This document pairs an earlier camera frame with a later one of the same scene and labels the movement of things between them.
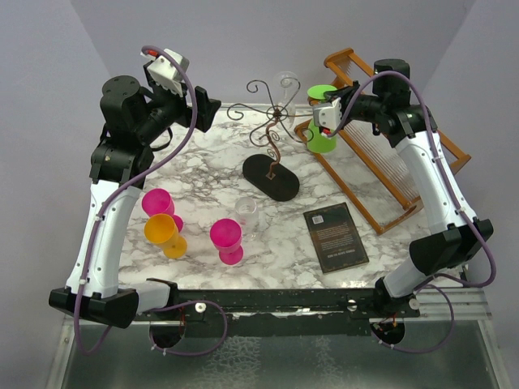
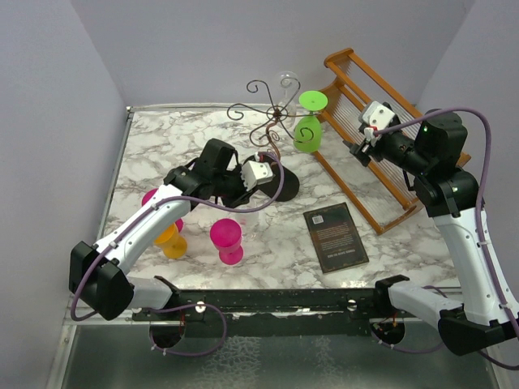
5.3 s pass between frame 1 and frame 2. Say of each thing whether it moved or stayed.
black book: stayed
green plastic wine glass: moved
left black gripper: moved
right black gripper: moved
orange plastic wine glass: stayed
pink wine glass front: stayed
